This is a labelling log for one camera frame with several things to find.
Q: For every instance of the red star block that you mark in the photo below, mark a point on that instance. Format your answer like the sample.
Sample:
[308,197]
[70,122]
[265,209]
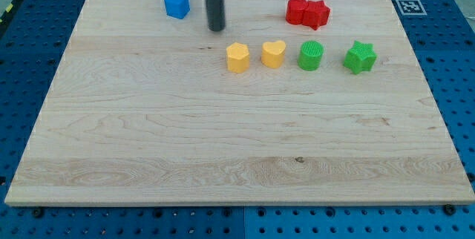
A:
[316,14]

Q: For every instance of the green star block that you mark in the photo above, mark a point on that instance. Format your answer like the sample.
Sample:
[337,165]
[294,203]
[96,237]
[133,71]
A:
[360,57]

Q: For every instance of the yellow hexagon block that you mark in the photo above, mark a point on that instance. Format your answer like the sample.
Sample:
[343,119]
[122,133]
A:
[237,57]

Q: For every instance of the yellow heart block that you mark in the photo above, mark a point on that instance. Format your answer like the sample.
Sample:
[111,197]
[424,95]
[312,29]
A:
[273,53]

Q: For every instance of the wooden board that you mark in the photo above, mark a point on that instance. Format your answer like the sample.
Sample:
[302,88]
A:
[142,111]

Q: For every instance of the green cylinder block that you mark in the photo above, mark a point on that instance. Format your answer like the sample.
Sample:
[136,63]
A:
[310,55]

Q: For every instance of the red cylinder block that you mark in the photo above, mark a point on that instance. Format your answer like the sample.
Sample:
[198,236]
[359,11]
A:
[295,11]

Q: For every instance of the blue cube block front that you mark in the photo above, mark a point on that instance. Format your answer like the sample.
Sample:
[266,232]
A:
[177,8]

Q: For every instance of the white fiducial marker tag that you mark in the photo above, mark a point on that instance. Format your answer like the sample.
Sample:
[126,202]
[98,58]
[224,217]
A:
[411,7]

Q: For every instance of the black bolt left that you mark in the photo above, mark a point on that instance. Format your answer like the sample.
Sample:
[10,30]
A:
[38,212]

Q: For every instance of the black bolt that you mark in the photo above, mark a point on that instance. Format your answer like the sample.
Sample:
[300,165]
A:
[449,209]
[38,212]

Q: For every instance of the black bolt right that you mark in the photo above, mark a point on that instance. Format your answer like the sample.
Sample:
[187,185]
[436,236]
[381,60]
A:
[449,209]

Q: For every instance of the yellow black hazard tape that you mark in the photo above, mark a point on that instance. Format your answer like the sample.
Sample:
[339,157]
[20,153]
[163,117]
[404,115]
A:
[10,11]

